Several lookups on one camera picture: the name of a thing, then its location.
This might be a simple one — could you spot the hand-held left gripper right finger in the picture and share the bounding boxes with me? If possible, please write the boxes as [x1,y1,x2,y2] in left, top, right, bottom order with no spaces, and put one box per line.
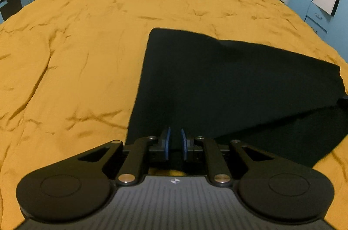
[181,128,274,187]

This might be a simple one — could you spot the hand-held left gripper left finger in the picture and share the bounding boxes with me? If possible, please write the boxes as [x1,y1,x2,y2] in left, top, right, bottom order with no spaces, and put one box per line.
[77,127,172,187]

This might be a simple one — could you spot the black pants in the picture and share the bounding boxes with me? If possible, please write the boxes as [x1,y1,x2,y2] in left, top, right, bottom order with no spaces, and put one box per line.
[124,27,348,170]

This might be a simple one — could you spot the yellow quilted blanket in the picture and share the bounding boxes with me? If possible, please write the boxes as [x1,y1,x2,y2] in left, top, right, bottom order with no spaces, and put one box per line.
[0,0,348,230]

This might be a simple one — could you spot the blue and white wardrobe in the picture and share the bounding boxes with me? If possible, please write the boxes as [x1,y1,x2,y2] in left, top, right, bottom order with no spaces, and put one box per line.
[288,0,348,63]

